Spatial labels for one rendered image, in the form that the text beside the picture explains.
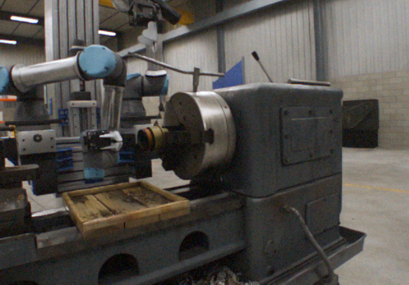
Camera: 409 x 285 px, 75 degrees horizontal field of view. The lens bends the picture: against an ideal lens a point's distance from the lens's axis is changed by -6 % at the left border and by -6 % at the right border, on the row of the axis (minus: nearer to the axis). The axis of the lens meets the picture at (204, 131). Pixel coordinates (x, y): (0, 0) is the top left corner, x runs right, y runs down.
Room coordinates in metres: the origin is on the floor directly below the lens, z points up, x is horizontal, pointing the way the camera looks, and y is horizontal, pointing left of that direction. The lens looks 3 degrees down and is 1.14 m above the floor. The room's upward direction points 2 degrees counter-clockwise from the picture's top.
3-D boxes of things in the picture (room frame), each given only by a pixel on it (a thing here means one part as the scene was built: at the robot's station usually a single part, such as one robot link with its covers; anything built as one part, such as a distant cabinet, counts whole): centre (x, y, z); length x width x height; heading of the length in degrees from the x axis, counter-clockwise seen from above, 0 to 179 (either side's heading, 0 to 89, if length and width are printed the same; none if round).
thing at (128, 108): (1.54, 0.39, 1.21); 0.15 x 0.15 x 0.10
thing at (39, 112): (1.24, 0.79, 1.21); 0.15 x 0.15 x 0.10
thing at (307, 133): (1.27, -0.28, 1.06); 0.59 x 0.48 x 0.39; 125
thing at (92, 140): (0.94, 0.36, 1.08); 0.12 x 0.09 x 0.08; 35
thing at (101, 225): (0.87, 0.27, 0.89); 0.36 x 0.30 x 0.04; 35
